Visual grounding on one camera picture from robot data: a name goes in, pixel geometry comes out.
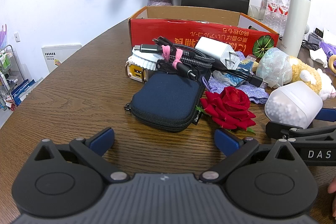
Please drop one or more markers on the white panel board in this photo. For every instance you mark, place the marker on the white panel board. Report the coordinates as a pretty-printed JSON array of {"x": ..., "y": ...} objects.
[{"x": 61, "y": 56}]

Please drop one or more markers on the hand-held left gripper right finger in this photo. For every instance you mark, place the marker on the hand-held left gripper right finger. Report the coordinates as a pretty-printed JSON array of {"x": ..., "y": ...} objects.
[{"x": 227, "y": 141}]

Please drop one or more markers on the red cardboard box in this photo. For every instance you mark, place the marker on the red cardboard box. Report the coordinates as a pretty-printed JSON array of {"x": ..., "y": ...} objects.
[{"x": 162, "y": 32}]

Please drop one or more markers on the white wall charger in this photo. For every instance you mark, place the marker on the white wall charger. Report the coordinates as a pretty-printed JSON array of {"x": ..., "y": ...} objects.
[{"x": 210, "y": 49}]

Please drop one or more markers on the translucent cotton swab box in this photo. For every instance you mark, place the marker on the translucent cotton swab box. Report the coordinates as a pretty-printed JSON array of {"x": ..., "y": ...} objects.
[{"x": 291, "y": 106}]

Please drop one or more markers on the white thermos grey lid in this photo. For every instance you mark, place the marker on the white thermos grey lid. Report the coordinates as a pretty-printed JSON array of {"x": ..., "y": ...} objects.
[{"x": 295, "y": 24}]

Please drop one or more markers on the purple tissue pack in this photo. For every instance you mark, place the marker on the purple tissue pack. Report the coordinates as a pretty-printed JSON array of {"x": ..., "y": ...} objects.
[{"x": 328, "y": 48}]

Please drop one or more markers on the crumpled white tissue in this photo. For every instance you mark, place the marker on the crumpled white tissue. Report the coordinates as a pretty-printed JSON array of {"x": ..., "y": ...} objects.
[{"x": 318, "y": 56}]

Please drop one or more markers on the purple plastic decoration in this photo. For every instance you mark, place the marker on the purple plastic decoration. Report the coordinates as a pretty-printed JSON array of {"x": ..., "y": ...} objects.
[{"x": 3, "y": 35}]

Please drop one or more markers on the iridescent translucent bottle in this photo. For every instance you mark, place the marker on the iridescent translucent bottle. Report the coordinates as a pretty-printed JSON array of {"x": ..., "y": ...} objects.
[{"x": 273, "y": 66}]

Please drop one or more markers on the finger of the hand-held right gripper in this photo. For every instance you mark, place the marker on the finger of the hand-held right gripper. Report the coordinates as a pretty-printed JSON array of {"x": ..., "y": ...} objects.
[
  {"x": 326, "y": 115},
  {"x": 283, "y": 127}
]

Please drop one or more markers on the orange white plush toy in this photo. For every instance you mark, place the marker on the orange white plush toy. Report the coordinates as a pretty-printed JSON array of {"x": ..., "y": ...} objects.
[{"x": 307, "y": 71}]

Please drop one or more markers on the purple knitted cloth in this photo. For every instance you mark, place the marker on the purple knitted cloth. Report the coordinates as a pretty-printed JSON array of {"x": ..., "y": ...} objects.
[{"x": 258, "y": 94}]

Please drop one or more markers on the small white round speaker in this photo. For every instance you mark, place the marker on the small white round speaker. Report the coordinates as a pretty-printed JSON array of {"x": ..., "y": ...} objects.
[{"x": 306, "y": 29}]

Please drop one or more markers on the red fabric rose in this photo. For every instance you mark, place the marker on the red fabric rose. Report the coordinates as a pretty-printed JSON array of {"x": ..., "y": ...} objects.
[{"x": 231, "y": 103}]

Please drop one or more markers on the person's right hand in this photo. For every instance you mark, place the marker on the person's right hand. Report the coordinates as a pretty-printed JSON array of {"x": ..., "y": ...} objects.
[{"x": 332, "y": 187}]

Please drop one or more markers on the black plug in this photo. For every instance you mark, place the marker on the black plug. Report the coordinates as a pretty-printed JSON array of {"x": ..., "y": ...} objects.
[{"x": 319, "y": 31}]

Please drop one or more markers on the white wall socket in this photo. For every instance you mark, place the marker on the white wall socket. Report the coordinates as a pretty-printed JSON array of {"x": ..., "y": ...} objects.
[{"x": 17, "y": 37}]

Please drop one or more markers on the clear plastic wrapper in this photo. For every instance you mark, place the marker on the clear plastic wrapper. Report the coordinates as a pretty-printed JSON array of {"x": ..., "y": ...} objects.
[{"x": 228, "y": 79}]

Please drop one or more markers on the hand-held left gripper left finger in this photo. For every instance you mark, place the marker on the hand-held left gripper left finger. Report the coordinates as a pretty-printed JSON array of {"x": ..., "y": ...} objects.
[{"x": 101, "y": 140}]

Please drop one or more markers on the yellow power bank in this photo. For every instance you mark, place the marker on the yellow power bank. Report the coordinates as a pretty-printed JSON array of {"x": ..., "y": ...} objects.
[{"x": 136, "y": 72}]

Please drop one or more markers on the clear water bottle red label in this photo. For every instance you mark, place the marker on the clear water bottle red label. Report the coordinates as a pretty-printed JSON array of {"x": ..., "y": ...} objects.
[
  {"x": 283, "y": 11},
  {"x": 270, "y": 7}
]

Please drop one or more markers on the navy zip pouch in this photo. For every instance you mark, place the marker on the navy zip pouch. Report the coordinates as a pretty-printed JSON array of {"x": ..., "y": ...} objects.
[{"x": 162, "y": 98}]

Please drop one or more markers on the blue white boxes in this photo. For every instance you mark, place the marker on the blue white boxes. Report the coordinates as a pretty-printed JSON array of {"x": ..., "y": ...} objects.
[{"x": 22, "y": 92}]

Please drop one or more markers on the grey power adapter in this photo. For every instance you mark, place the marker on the grey power adapter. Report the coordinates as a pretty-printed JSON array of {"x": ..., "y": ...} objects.
[{"x": 314, "y": 38}]

